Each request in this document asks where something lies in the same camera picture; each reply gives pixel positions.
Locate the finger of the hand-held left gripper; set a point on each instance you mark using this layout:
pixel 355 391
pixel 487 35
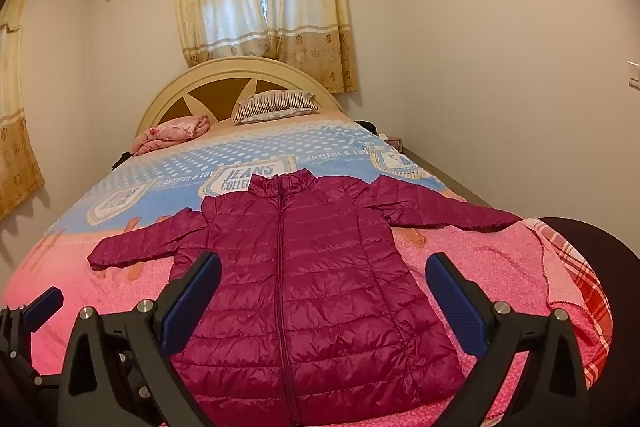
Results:
pixel 45 304

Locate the white wall switch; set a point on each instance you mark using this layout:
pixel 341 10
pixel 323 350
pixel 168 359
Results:
pixel 634 74

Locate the red plaid cloth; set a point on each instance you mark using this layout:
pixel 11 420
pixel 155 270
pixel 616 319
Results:
pixel 585 297

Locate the dark maroon round object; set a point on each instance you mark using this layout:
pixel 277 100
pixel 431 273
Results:
pixel 615 257

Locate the striped pillow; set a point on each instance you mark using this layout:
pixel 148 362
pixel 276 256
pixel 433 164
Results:
pixel 275 107

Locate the dark cloth beside bed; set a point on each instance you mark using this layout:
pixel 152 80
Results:
pixel 121 159

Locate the cream arched bed headboard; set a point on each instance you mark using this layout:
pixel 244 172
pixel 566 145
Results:
pixel 165 102

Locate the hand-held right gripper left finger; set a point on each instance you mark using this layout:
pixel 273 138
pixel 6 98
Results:
pixel 192 302

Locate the beige floral side curtain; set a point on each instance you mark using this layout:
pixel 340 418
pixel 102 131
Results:
pixel 15 132

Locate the bed with pink blue cover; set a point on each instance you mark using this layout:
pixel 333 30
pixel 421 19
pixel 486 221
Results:
pixel 250 152

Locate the dark object beside bed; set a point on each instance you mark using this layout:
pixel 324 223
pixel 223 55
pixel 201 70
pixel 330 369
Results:
pixel 372 128

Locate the pink floral folded quilt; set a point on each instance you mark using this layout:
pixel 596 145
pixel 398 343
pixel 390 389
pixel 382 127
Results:
pixel 170 132

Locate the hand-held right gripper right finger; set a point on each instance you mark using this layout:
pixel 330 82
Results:
pixel 457 302

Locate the magenta puffer jacket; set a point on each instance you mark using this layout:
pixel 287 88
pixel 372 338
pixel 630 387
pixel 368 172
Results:
pixel 310 282

